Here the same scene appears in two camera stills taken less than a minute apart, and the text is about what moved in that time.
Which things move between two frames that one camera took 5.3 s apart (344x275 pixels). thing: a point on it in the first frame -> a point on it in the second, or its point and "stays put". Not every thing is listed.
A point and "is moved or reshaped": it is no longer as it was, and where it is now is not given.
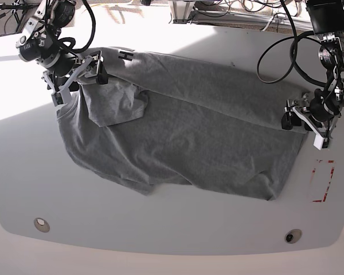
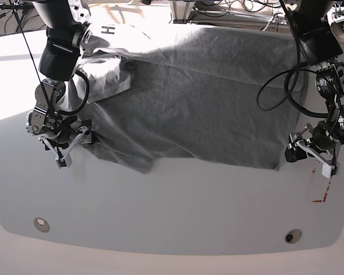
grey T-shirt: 161,121 is moved or reshaped
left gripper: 62,79 -> 64,139
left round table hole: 42,224 stays put
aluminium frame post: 180,10 stays put
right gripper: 321,116 -> 317,140
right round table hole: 293,236 stays put
